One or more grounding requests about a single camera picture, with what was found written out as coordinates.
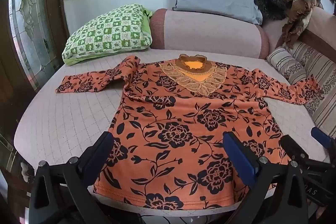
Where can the orange black floral shirt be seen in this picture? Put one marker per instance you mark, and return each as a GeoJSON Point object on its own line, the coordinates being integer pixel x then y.
{"type": "Point", "coordinates": [178, 113]}

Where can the wooden door with patterned glass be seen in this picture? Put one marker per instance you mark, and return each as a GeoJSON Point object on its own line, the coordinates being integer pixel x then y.
{"type": "Point", "coordinates": [29, 29]}

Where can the green checked pillow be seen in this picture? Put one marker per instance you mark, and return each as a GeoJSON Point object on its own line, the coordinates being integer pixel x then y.
{"type": "Point", "coordinates": [105, 32]}

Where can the pink sofa backrest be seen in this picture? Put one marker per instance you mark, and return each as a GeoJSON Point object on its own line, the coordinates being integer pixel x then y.
{"type": "Point", "coordinates": [321, 27]}

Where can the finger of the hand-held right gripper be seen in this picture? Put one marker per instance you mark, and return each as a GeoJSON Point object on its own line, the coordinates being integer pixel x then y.
{"type": "Point", "coordinates": [320, 137]}
{"type": "Point", "coordinates": [294, 148]}

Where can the dark furry cloth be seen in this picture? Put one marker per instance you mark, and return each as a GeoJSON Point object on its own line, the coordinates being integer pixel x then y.
{"type": "Point", "coordinates": [270, 1]}

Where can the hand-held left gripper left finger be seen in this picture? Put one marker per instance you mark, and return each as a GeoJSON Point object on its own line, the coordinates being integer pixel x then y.
{"type": "Point", "coordinates": [105, 142]}

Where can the brown ruffled cloth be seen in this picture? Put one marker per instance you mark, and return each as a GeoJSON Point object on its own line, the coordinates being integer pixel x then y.
{"type": "Point", "coordinates": [299, 11]}

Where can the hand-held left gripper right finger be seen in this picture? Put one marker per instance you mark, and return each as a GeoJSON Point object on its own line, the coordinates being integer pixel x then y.
{"type": "Point", "coordinates": [237, 158]}

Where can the pink bolster cushion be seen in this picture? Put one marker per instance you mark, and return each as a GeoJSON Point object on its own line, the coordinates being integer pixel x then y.
{"type": "Point", "coordinates": [204, 32]}

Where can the striped pillow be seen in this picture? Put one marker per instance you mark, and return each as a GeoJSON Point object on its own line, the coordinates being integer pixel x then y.
{"type": "Point", "coordinates": [323, 74]}

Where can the striped floral small cushion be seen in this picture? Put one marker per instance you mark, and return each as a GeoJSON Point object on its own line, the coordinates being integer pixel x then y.
{"type": "Point", "coordinates": [286, 64]}

